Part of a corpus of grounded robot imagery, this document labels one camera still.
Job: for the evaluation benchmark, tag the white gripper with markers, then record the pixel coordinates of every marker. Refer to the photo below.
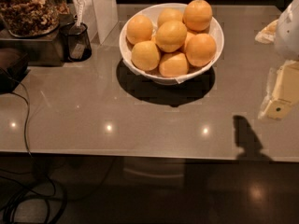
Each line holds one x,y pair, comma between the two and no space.
288,32

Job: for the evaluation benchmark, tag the orange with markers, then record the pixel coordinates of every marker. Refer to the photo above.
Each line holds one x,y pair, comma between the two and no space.
171,36
146,55
173,64
197,15
139,28
169,14
201,49

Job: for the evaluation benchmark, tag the white ceramic bowl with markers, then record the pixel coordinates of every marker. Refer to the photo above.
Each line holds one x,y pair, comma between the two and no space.
153,13

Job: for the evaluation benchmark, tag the white paper bag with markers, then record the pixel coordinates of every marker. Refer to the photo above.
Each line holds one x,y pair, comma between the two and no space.
101,16

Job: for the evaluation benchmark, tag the black mesh cup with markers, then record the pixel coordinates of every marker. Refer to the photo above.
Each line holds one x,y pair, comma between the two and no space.
76,43

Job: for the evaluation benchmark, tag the white utensil in cup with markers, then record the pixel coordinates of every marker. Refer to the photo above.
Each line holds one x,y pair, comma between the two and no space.
79,13

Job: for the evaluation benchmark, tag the grey metal box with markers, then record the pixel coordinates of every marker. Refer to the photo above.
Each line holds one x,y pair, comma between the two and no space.
46,50

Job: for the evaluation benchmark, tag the glass jar of nuts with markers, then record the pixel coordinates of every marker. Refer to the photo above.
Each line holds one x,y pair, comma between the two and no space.
29,18

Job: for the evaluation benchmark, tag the dark brown box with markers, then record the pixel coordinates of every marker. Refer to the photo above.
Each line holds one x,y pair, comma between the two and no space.
13,68

